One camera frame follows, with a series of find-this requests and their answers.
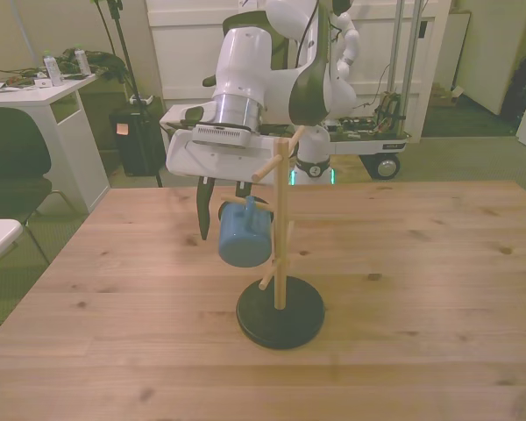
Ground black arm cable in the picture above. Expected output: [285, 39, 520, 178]
[294, 0, 323, 71]

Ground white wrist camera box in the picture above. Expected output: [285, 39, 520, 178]
[191, 124, 254, 152]

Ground wooden mug tree black base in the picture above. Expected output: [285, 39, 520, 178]
[235, 125, 326, 351]

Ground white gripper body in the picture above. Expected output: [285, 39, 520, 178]
[165, 129, 277, 183]

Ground white mobile cart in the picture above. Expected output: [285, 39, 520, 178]
[327, 114, 412, 182]

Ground camouflage cloth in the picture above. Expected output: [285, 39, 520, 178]
[53, 46, 129, 83]

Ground black box with orange note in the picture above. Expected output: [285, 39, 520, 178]
[109, 109, 166, 178]

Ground blue enamel mug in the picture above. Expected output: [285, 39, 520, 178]
[217, 196, 276, 268]

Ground clear plastic bottle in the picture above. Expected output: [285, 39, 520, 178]
[73, 43, 91, 77]
[43, 49, 65, 88]

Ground white desk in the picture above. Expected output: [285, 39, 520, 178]
[0, 72, 111, 216]

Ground cardboard box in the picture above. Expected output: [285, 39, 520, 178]
[428, 82, 464, 109]

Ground black tripod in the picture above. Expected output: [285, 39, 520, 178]
[89, 0, 166, 189]

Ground black chair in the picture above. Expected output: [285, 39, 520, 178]
[0, 107, 78, 265]

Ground aluminium frame posts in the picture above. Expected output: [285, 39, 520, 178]
[386, 0, 427, 133]

